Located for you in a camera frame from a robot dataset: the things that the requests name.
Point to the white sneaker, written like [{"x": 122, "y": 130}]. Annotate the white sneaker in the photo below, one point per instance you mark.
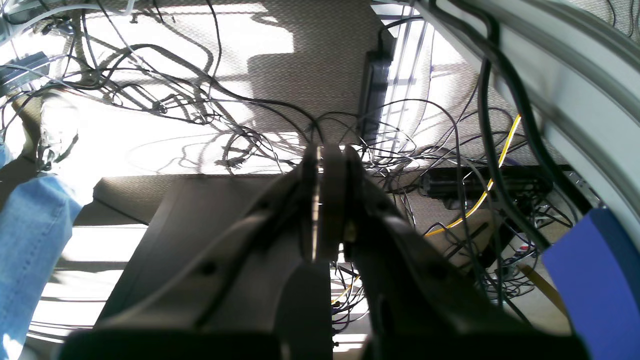
[{"x": 58, "y": 130}]

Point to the grey aluminium frame rail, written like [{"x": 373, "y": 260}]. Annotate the grey aluminium frame rail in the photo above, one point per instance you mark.
[{"x": 582, "y": 78}]

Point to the black power strip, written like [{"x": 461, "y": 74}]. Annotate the black power strip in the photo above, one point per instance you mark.
[{"x": 443, "y": 182}]

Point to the blue jeans leg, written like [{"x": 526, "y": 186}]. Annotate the blue jeans leg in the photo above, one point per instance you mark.
[{"x": 36, "y": 222}]

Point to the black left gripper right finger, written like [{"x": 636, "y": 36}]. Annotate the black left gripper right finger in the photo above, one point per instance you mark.
[{"x": 420, "y": 306}]

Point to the blue panel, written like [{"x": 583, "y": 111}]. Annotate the blue panel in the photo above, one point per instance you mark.
[{"x": 596, "y": 269}]

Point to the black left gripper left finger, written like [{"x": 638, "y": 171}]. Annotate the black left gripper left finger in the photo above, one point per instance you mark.
[{"x": 208, "y": 282}]

